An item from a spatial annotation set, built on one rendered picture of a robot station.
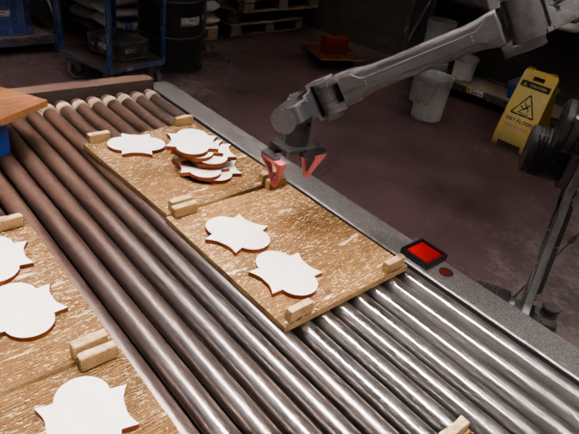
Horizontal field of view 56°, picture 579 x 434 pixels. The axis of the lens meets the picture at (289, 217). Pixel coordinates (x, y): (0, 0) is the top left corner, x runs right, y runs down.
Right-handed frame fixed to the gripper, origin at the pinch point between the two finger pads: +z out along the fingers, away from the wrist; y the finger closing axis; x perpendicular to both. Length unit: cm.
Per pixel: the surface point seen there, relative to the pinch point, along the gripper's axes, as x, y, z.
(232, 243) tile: -5.5, -19.5, 7.9
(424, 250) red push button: -27.4, 18.7, 9.7
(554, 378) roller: -65, 9, 11
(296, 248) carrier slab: -12.7, -7.6, 9.0
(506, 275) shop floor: 6, 173, 101
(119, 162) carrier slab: 38.9, -22.7, 8.8
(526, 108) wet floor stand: 96, 336, 66
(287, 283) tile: -21.7, -18.1, 8.0
